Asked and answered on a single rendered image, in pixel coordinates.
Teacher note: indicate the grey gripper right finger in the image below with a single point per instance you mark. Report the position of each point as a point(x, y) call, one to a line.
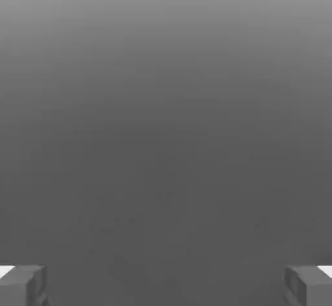
point(312, 286)

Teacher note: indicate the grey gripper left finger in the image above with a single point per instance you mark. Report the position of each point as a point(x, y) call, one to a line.
point(18, 286)

